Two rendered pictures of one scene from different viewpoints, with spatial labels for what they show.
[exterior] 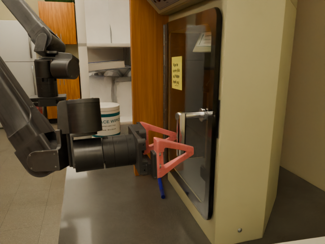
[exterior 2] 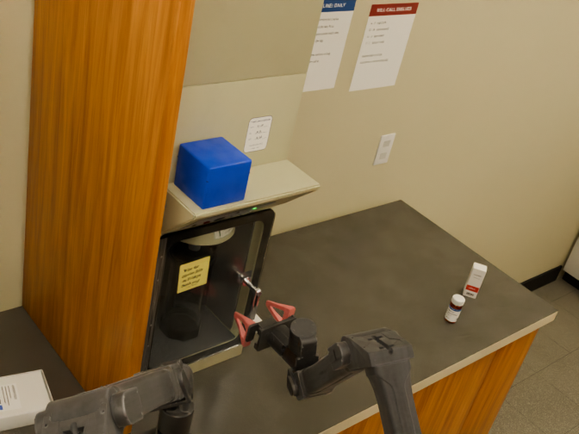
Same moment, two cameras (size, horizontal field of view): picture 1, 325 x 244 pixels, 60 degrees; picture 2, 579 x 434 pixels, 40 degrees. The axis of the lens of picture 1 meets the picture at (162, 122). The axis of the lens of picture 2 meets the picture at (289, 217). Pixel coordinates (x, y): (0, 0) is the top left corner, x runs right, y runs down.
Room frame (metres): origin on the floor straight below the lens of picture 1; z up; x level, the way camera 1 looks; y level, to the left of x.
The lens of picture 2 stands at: (1.24, 1.22, 2.28)
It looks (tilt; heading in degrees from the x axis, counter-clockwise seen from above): 31 degrees down; 239
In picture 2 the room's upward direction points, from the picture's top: 14 degrees clockwise
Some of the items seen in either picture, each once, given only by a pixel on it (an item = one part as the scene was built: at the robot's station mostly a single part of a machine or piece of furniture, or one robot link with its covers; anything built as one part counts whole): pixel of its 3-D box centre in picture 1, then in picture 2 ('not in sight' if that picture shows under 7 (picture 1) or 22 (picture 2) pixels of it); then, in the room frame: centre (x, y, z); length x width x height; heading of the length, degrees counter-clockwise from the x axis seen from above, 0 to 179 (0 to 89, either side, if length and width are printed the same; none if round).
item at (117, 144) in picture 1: (123, 150); (282, 339); (0.49, 0.07, 1.14); 0.10 x 0.07 x 0.07; 16
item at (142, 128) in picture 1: (156, 140); (251, 325); (0.54, 0.01, 1.14); 0.09 x 0.07 x 0.07; 106
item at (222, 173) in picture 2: not in sight; (212, 172); (0.70, 0.02, 1.55); 0.10 x 0.10 x 0.09; 16
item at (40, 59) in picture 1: (47, 68); (176, 412); (0.83, 0.34, 1.27); 0.07 x 0.06 x 0.07; 72
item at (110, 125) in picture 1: (105, 120); not in sight; (1.22, 0.26, 1.01); 0.13 x 0.13 x 0.15
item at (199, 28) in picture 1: (184, 109); (206, 295); (0.63, -0.05, 1.19); 0.30 x 0.01 x 0.40; 15
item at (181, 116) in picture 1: (189, 132); (250, 299); (0.52, -0.05, 1.17); 0.05 x 0.03 x 0.10; 105
